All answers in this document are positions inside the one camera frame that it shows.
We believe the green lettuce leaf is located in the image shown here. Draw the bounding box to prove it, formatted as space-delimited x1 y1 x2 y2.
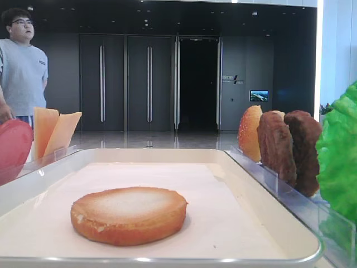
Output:
315 80 357 224

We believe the brown meat patty left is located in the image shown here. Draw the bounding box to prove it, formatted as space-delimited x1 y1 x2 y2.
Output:
257 111 297 188

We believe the brown meat patty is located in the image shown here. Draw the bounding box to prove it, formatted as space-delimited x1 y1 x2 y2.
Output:
284 110 322 197
257 111 297 188

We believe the orange cheese slice inner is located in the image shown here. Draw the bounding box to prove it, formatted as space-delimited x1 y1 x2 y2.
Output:
44 112 82 156

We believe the orange cheese slice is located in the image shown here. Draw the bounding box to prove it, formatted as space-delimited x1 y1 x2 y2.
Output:
33 107 59 160
44 112 82 156

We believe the brown meat patty right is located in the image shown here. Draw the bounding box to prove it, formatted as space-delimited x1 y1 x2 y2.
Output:
284 110 322 197

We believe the orange cheese slice outer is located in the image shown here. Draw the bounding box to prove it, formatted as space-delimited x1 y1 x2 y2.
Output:
33 107 59 160

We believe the red tomato slice outer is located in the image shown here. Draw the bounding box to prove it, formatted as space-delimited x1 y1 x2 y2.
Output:
0 119 33 186

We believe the sesame bun top left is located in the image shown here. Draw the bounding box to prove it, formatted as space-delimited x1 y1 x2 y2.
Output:
238 106 262 162

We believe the white rectangular tray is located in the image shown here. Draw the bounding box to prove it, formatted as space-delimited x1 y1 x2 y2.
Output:
1 149 324 267

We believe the toasted bun bottom slice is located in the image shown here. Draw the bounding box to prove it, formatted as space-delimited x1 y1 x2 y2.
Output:
70 187 187 246

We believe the white paper tray liner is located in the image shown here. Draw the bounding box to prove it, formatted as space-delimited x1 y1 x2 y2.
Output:
1 163 286 259

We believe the man in grey shirt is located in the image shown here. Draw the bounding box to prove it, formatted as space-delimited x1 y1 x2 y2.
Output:
1 8 49 126

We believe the clear acrylic rack left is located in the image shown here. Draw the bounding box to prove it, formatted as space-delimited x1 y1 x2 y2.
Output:
1 145 78 186

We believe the clear acrylic rack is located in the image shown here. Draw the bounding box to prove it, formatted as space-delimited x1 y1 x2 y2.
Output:
1 145 78 186
228 146 356 267

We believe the clear acrylic rack right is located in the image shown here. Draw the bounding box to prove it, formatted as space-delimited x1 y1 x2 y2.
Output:
228 146 356 267

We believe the small wall display screen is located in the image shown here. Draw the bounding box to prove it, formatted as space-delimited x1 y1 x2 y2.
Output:
249 90 269 102

